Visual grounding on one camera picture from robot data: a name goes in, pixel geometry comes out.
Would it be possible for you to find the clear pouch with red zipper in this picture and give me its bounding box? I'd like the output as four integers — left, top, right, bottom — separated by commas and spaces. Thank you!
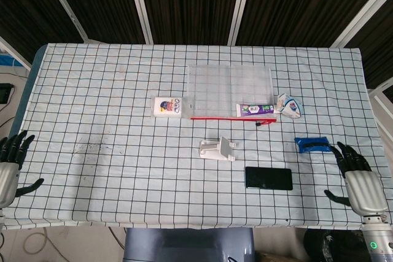
186, 64, 278, 128

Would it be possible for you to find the white box with cartoon print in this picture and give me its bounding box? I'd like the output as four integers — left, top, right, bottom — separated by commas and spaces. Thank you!
153, 96, 184, 118

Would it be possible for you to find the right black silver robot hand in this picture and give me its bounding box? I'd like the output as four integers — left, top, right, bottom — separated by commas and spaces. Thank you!
324, 141, 388, 217

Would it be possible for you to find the blue pack with black comb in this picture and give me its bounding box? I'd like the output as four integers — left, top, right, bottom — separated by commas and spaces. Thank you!
294, 136, 333, 154

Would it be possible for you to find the black screen device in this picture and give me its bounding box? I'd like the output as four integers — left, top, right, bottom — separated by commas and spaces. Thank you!
0, 83, 14, 104

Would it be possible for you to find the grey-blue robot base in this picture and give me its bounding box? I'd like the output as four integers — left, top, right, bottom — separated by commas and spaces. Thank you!
122, 228, 255, 262

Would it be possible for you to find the black smartphone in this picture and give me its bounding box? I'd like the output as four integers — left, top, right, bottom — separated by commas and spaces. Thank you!
244, 166, 293, 191

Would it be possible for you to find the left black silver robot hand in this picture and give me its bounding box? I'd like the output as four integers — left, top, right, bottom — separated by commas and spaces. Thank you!
0, 131, 45, 210

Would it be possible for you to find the blue table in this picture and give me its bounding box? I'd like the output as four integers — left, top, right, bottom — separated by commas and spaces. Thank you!
14, 47, 47, 134

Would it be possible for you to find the purple white toothpaste tube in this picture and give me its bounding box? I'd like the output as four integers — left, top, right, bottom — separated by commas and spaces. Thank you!
235, 103, 276, 118

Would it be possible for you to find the white phone stand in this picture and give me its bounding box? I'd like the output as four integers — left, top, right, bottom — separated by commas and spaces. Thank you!
198, 136, 238, 162

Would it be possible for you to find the white partition frame bar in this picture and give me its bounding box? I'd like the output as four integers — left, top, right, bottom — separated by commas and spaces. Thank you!
228, 0, 255, 45
0, 36, 32, 71
125, 0, 154, 45
330, 0, 393, 47
38, 0, 90, 42

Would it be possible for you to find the light blue checkered tablecloth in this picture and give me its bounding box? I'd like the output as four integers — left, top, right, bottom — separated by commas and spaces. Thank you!
2, 43, 388, 231

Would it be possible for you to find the crumpled blue white packet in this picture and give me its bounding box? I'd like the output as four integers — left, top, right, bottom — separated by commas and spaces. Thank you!
274, 93, 303, 120

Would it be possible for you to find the white metal frame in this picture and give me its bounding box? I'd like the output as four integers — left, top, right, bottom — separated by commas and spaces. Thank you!
367, 80, 393, 131

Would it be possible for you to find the black patterned bag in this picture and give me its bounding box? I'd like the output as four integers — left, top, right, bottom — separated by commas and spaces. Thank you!
303, 229, 365, 262

